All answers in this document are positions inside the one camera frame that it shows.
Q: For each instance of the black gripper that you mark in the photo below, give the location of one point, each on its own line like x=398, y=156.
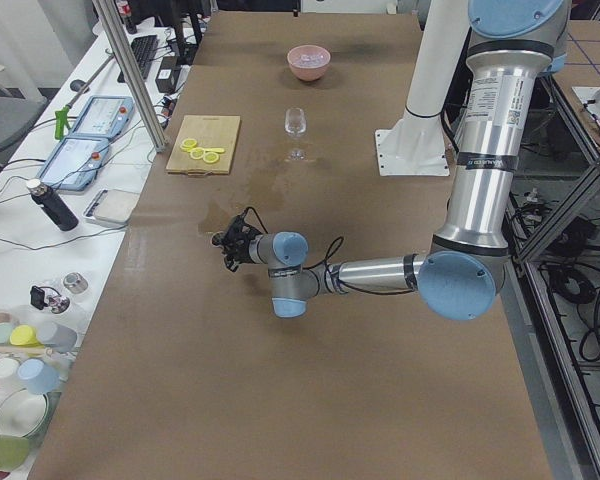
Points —
x=241, y=248

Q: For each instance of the steel double jigger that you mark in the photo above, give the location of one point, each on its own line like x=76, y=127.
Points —
x=217, y=240

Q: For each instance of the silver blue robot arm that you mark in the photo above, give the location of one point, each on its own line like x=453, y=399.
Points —
x=506, y=45

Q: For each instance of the clear wine glass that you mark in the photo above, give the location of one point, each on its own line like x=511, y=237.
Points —
x=295, y=127

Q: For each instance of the pile of ice cubes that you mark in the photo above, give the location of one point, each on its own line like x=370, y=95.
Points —
x=310, y=61

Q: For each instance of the lemon slice lower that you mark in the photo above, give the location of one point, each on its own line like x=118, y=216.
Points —
x=210, y=157

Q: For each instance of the lemon slice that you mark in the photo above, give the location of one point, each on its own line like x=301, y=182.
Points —
x=210, y=157
x=188, y=144
x=197, y=153

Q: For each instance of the lemon slice middle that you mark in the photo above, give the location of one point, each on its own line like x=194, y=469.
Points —
x=197, y=153

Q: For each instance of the wooden cutting board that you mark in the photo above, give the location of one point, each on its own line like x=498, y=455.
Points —
x=215, y=134

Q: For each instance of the lemon slice top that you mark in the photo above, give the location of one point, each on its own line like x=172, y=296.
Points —
x=188, y=144

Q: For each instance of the white digital scale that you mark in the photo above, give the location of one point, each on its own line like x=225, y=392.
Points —
x=111, y=208

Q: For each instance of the small steel cup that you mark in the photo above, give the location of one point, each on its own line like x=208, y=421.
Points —
x=76, y=284

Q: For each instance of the black power adapter box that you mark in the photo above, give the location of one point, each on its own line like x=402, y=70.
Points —
x=166, y=79

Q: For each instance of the blue teach pendant near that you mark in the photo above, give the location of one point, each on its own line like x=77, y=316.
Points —
x=74, y=163

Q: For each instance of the blue teach pendant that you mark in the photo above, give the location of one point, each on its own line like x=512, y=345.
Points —
x=103, y=117
x=74, y=163

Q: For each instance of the blue teach pendant far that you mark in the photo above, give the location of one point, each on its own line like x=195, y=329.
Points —
x=103, y=117

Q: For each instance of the pink bowl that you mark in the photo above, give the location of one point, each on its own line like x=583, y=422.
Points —
x=307, y=75

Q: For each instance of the black water bottle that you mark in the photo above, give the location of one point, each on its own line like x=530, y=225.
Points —
x=52, y=204

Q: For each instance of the black keyboard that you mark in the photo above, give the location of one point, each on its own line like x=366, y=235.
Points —
x=144, y=49

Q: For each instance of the stack of coloured cups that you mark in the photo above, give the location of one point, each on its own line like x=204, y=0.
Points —
x=35, y=357

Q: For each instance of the green bowl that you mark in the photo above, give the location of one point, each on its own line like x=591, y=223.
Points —
x=13, y=452

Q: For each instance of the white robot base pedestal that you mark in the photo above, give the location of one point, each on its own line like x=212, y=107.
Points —
x=415, y=145

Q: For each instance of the green handled grabber tool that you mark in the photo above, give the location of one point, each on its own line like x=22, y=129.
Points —
x=61, y=116

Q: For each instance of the aluminium frame post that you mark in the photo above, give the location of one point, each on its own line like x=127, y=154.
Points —
x=116, y=34

